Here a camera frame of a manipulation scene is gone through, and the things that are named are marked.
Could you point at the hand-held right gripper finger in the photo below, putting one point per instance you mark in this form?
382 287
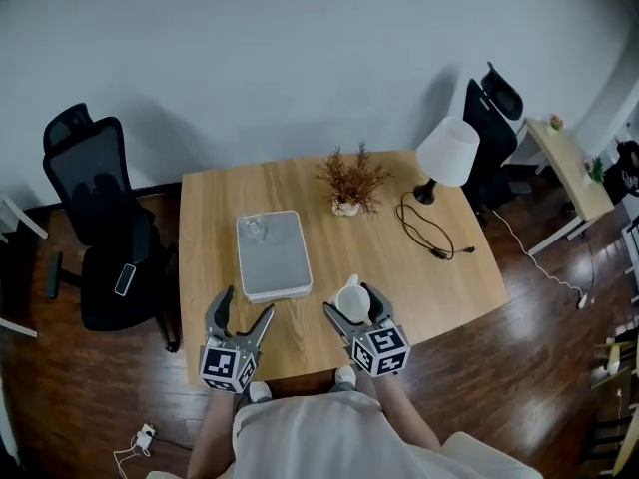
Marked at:
339 320
380 305

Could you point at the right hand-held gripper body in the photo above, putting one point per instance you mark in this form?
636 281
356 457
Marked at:
384 349

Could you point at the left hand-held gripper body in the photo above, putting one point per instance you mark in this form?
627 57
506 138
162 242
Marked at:
219 364

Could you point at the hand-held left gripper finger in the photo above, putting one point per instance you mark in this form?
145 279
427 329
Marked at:
219 315
259 327

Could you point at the white ceramic cup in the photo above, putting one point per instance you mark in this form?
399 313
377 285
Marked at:
352 302

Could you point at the clear drinking glass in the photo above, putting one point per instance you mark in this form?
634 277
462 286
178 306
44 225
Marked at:
252 227

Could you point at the person's left forearm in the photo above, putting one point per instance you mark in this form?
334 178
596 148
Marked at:
209 432

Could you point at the person's right forearm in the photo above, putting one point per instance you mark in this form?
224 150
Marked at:
404 412

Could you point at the person's right white shoe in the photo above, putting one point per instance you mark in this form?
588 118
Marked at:
346 374

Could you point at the person's grey trousers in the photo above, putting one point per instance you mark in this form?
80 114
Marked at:
344 389

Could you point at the white grey rectangular tray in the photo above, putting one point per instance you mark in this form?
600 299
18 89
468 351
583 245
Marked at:
274 262

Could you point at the black smartphone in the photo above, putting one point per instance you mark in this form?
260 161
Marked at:
125 280

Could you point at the person's white shirt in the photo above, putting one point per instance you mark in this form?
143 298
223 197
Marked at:
339 442

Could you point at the white floor charger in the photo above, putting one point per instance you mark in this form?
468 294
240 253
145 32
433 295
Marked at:
146 436

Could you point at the dried brown potted plant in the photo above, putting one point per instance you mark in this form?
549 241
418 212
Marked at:
352 180

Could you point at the white shade table lamp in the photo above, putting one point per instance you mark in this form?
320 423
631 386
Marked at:
447 152

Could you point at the black mesh office chair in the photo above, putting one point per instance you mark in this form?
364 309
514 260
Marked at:
95 177

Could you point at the black headrest office chair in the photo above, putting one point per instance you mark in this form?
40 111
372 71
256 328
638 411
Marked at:
489 143

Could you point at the white power strip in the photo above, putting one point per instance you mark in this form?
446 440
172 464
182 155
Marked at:
584 301

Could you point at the light wooden desk white legs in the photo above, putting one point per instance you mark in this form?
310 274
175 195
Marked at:
564 167

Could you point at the pale yellow wooden rack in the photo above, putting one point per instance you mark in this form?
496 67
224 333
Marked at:
614 362

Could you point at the small pink flower pot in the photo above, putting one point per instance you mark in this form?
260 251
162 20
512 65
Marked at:
554 125

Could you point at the small green potted plant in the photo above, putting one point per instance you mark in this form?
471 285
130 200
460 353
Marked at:
594 170

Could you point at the white railing chair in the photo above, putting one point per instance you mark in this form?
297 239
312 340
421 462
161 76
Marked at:
633 257

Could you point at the white frame table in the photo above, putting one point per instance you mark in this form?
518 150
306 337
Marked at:
25 220

